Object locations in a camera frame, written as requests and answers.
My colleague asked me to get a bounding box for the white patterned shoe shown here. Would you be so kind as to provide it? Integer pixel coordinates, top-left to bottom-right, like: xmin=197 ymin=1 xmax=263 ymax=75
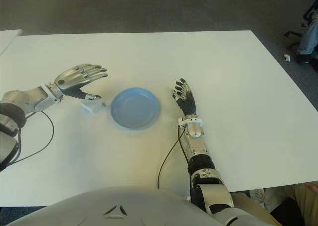
xmin=249 ymin=188 xmax=270 ymax=209

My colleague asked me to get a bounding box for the blue plate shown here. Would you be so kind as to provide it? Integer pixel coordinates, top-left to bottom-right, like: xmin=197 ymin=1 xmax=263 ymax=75
xmin=110 ymin=87 xmax=161 ymax=131

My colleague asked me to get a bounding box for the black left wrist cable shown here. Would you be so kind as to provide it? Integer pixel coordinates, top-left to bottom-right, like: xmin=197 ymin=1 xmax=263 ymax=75
xmin=0 ymin=110 xmax=55 ymax=172

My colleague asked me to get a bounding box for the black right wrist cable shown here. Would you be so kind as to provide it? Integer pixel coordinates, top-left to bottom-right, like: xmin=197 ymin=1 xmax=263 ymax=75
xmin=156 ymin=125 xmax=193 ymax=189

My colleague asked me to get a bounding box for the white charger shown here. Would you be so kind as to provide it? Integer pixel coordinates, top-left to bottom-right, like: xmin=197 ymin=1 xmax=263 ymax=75
xmin=80 ymin=98 xmax=108 ymax=116

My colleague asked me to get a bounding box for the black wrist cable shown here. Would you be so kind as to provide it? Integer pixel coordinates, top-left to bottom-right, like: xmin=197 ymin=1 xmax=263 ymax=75
xmin=0 ymin=110 xmax=55 ymax=172
xmin=156 ymin=125 xmax=193 ymax=189

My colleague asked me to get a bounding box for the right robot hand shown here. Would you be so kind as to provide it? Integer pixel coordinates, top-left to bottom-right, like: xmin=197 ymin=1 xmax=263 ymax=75
xmin=170 ymin=77 xmax=198 ymax=117

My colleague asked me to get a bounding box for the black office chair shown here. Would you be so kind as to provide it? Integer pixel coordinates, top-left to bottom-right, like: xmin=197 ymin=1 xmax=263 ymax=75
xmin=283 ymin=0 xmax=318 ymax=48

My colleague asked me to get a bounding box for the black shoe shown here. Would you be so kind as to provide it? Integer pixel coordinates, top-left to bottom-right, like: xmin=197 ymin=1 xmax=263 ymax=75
xmin=295 ymin=53 xmax=318 ymax=74

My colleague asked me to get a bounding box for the white side table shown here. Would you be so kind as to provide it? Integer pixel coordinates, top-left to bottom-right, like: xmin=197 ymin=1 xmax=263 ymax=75
xmin=0 ymin=29 xmax=22 ymax=55

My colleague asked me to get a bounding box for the person in beige trousers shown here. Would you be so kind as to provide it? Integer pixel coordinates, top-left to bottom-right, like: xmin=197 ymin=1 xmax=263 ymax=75
xmin=231 ymin=182 xmax=318 ymax=226

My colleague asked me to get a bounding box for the grey robot torso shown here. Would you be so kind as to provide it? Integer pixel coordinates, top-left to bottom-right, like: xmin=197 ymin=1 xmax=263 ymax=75
xmin=7 ymin=186 xmax=224 ymax=226

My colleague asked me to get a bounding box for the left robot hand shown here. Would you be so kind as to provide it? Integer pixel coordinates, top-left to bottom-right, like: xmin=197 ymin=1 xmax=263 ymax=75
xmin=53 ymin=63 xmax=109 ymax=104

